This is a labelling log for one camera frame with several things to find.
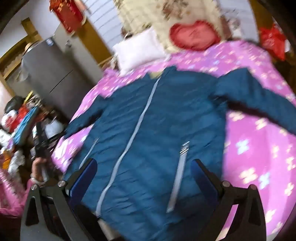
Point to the grey cabinet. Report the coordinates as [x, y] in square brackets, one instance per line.
[53, 67]

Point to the person's left hand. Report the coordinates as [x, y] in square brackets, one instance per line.
[36, 168]

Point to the pink floral bed sheet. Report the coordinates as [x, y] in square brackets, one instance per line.
[254, 150]

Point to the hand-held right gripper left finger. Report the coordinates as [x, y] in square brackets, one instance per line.
[89, 172]

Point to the beige floral blanket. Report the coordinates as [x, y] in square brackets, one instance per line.
[150, 16]

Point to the red hanging lantern decoration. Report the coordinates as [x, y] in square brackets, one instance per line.
[68, 15]

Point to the red plastic bag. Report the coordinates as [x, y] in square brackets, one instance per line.
[272, 40]

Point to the dark teal padded jacket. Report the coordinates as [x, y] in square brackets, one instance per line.
[161, 115]

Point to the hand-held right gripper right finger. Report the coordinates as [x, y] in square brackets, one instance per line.
[200, 177]

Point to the straw hat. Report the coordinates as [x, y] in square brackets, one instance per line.
[30, 47]

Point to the pile of colourful clutter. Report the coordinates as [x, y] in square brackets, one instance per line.
[18, 125]

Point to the white pillow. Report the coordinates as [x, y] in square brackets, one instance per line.
[138, 52]

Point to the red heart-shaped cushion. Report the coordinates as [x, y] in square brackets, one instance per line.
[194, 36]

